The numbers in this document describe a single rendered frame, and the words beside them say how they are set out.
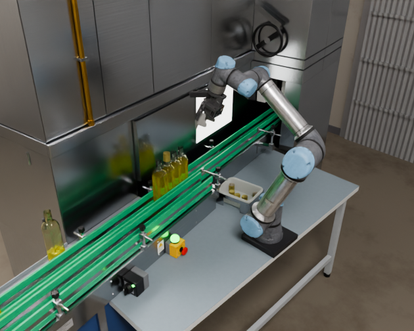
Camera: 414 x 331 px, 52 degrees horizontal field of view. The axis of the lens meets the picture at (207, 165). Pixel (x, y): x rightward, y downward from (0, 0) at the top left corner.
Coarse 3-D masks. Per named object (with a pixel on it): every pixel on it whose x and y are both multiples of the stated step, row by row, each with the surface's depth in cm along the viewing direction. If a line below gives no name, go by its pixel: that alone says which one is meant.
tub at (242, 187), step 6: (228, 180) 249; (234, 180) 251; (240, 180) 249; (222, 186) 244; (228, 186) 250; (240, 186) 250; (246, 186) 247; (252, 186) 245; (258, 186) 243; (222, 192) 238; (228, 192) 250; (240, 192) 250; (246, 192) 249; (252, 192) 246; (258, 192) 238; (240, 198) 233; (252, 198) 233
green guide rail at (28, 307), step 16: (176, 192) 217; (160, 208) 210; (144, 224) 202; (112, 240) 185; (96, 256) 180; (64, 272) 167; (80, 272) 175; (48, 288) 162; (64, 288) 169; (32, 304) 157; (0, 320) 147; (16, 320) 154
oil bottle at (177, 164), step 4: (176, 160) 217; (172, 164) 216; (176, 164) 216; (180, 164) 219; (176, 168) 217; (180, 168) 220; (176, 172) 218; (180, 172) 221; (176, 176) 219; (180, 176) 222; (176, 180) 220; (180, 180) 224; (176, 184) 222
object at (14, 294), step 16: (272, 112) 313; (224, 144) 265; (208, 160) 254; (128, 208) 204; (144, 208) 214; (112, 224) 197; (80, 240) 183; (96, 240) 192; (64, 256) 177; (48, 272) 173; (16, 288) 161; (32, 288) 168; (0, 304) 157
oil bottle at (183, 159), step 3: (177, 156) 221; (180, 156) 221; (183, 156) 221; (186, 156) 223; (177, 159) 221; (180, 159) 220; (183, 159) 221; (186, 159) 222; (183, 162) 221; (186, 162) 223; (183, 165) 222; (186, 165) 224; (183, 168) 223; (186, 168) 225; (183, 171) 224; (186, 171) 226; (183, 174) 224; (186, 174) 227; (183, 177) 225; (186, 177) 228; (183, 180) 226
